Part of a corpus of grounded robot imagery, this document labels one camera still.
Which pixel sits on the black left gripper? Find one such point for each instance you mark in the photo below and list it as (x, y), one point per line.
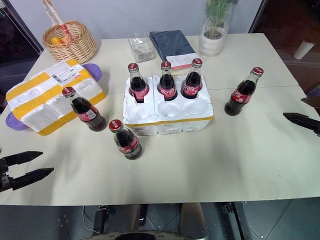
(3, 183)

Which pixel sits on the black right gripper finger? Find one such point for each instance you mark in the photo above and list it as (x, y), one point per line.
(303, 123)
(313, 104)

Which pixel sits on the white parcel with yellow tape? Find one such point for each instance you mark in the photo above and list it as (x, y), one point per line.
(37, 100)

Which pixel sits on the cola bottle, red cap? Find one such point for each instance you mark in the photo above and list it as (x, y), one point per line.
(167, 88)
(239, 98)
(191, 88)
(137, 85)
(126, 143)
(86, 113)

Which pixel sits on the white foam bottle tray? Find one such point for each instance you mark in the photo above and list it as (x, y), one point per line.
(170, 125)

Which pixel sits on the clear plastic container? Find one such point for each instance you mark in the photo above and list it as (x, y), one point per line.
(142, 53)

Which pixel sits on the white tumbler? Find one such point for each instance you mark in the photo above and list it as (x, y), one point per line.
(303, 50)

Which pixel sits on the purple oval tray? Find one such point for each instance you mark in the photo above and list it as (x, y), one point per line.
(93, 71)

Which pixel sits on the white plant pot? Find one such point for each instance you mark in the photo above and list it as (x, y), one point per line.
(211, 45)

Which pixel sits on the yellow fruit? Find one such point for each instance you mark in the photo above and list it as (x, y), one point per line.
(56, 40)

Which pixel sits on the green plant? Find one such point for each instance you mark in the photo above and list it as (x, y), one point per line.
(216, 12)

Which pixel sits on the white card with pink edge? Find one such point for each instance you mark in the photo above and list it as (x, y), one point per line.
(180, 61)

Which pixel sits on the dark blue folded cloth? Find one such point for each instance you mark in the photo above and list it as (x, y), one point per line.
(172, 42)

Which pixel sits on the black table leg frame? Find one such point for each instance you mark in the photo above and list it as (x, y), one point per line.
(233, 220)
(102, 217)

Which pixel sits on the brown rounded post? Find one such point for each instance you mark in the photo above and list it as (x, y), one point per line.
(192, 220)

